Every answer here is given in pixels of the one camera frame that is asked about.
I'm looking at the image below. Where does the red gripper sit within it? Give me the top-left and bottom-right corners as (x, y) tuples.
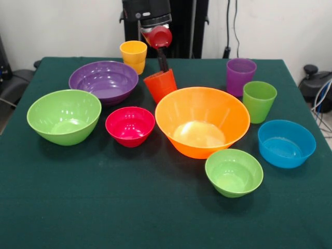
(143, 25), (173, 73)

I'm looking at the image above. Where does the orange cup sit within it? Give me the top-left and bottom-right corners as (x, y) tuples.
(143, 68), (178, 105)

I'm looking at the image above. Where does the yellow cup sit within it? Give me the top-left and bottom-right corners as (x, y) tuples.
(123, 59), (146, 76)
(119, 40), (148, 64)

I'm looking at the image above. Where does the purple bowl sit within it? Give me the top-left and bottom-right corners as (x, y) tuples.
(68, 60), (139, 106)

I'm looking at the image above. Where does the pink bowl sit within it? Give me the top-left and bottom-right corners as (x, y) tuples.
(105, 106), (156, 148)

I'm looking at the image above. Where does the purple cup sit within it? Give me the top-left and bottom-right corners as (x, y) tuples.
(226, 58), (257, 97)

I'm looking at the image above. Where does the large orange bowl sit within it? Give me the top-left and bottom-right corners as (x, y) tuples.
(155, 87), (251, 160)

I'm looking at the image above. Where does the green cup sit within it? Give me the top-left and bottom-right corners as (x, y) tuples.
(242, 80), (278, 125)

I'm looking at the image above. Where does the small green bowl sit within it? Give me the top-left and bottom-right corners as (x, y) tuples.
(204, 148), (264, 199)

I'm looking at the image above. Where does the black robot column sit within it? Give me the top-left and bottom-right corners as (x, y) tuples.
(119, 0), (210, 60)

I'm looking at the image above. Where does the large green bowl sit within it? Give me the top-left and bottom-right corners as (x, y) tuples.
(26, 89), (102, 146)

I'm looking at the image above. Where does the blue bowl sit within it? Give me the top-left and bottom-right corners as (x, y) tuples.
(257, 119), (317, 170)

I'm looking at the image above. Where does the dark green tablecloth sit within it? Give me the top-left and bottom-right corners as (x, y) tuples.
(0, 57), (332, 249)

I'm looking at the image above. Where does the black wall cable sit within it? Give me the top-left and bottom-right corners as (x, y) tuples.
(222, 0), (241, 59)

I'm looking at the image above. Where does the floor cable bundle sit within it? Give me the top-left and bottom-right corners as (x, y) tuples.
(310, 77), (332, 138)

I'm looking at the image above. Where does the black stand frame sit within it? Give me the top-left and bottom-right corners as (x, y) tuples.
(0, 35), (12, 84)

